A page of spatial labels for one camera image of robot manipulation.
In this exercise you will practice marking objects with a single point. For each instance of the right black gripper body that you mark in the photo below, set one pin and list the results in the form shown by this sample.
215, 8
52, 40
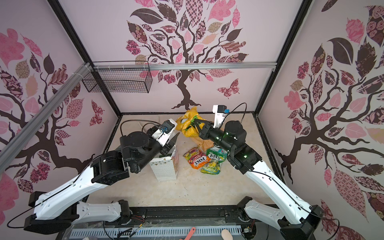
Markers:
210, 133

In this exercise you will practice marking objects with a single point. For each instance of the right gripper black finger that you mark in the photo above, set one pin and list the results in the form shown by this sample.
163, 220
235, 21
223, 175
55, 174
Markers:
197, 126
199, 121

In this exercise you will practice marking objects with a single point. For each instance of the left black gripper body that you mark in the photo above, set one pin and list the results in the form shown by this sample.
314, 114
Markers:
163, 149

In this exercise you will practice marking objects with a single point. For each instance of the yellow snack packet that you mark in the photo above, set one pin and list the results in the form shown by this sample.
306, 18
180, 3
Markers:
184, 123

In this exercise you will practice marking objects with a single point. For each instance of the orange-brown snack bag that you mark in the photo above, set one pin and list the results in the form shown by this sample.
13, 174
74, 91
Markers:
204, 145

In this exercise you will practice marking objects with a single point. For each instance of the white patterned paper gift bag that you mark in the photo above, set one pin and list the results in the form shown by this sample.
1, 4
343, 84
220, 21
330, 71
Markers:
165, 168

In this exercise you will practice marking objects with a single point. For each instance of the orange candy snack packet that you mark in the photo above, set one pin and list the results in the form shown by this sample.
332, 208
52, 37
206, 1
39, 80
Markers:
196, 158

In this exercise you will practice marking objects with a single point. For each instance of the green snack packet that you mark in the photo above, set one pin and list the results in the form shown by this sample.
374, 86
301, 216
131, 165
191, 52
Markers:
214, 166

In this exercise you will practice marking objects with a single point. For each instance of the teal pink snack packet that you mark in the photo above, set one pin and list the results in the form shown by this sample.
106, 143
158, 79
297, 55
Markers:
219, 150

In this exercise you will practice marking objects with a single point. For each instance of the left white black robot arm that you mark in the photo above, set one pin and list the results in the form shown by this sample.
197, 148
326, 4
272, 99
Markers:
63, 207

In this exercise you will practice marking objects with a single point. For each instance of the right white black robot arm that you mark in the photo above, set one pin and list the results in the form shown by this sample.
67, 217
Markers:
293, 217

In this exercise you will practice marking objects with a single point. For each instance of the beige oval object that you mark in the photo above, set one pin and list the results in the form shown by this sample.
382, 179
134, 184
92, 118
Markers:
226, 235

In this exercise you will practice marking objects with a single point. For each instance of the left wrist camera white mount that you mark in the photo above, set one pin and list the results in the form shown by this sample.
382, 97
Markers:
166, 132

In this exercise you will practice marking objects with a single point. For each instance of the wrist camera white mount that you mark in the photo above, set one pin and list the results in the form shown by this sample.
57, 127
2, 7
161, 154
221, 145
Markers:
220, 112
166, 132

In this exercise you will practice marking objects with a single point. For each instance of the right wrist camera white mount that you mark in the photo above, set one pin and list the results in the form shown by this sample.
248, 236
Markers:
220, 112

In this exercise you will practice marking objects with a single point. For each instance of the black wire mesh basket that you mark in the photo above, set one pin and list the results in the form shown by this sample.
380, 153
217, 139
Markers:
119, 77

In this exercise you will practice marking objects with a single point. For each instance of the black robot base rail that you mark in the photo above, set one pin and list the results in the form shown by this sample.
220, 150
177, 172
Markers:
187, 216

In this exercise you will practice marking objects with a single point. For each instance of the grey slotted cable duct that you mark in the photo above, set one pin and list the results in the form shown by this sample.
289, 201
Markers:
153, 233

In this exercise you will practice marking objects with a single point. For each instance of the pink plastic tool handle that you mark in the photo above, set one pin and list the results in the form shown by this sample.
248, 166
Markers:
190, 234

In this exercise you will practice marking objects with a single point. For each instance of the horizontal aluminium rail back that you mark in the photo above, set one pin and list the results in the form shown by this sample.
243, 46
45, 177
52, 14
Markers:
198, 66

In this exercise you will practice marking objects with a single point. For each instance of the diagonal aluminium rail left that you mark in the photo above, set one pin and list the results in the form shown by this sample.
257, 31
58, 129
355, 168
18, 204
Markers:
13, 148

